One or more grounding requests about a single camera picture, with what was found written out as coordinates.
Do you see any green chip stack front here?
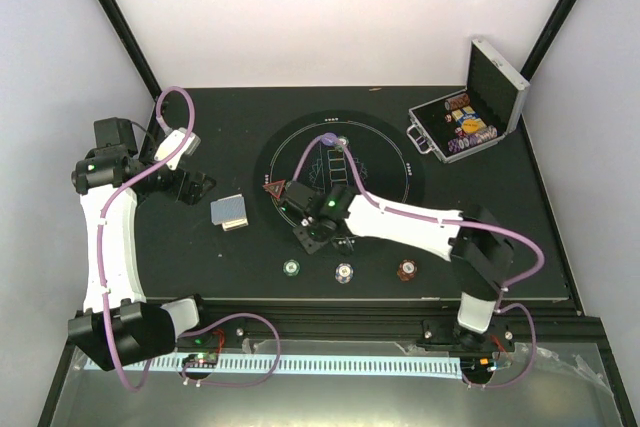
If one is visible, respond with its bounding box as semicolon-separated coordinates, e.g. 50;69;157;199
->
283;259;300;277

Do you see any blue chip stack front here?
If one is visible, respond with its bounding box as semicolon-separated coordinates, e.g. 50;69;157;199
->
335;263;354;284

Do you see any purple small blind button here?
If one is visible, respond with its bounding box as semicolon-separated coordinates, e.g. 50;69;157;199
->
320;132;339;147

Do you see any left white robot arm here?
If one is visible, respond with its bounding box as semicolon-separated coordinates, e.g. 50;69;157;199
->
68;117;215;371

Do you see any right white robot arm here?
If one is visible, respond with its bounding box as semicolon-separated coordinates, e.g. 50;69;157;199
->
279;181;513;351

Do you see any red triangle marker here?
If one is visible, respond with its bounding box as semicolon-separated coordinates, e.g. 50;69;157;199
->
263;180;287;200

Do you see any round black poker mat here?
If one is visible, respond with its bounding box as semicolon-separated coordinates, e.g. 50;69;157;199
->
254;110;425;256

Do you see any brown chip stack front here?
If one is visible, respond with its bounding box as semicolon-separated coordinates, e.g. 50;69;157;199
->
397;260;417;282

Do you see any purple chip row in case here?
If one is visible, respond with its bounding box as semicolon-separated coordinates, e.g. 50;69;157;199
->
447;137;471;154

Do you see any orange big blind button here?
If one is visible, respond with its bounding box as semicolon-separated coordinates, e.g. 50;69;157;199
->
462;119;480;132

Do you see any blue playing card box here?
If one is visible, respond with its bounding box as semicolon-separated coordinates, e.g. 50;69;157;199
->
451;106;487;134

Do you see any orange chip row in case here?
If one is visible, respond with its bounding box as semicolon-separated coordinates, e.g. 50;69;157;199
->
445;93;470;111

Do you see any aluminium poker case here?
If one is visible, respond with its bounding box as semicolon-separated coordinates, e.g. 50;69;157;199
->
406;38;530;163

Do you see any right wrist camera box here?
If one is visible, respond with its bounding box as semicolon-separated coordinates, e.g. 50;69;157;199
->
278;181;316;216

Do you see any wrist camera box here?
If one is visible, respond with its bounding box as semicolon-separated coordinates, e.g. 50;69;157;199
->
278;181;316;216
153;128;201;171

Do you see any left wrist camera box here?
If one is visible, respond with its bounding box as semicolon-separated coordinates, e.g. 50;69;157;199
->
153;128;201;171

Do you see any white slotted cable duct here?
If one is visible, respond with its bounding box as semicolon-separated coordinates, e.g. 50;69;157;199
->
84;350;464;379

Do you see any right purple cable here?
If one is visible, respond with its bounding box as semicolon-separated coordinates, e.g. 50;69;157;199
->
292;132;545;391

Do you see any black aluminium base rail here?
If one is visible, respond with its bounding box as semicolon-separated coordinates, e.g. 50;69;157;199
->
204;299;610;349

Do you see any left black frame post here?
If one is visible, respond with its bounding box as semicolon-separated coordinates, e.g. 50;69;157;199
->
97;0;161;99

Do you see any black frame post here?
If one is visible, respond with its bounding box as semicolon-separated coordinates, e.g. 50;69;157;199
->
520;0;578;81
97;0;161;99

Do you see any right black frame post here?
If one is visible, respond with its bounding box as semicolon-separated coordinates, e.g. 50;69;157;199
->
520;0;578;81

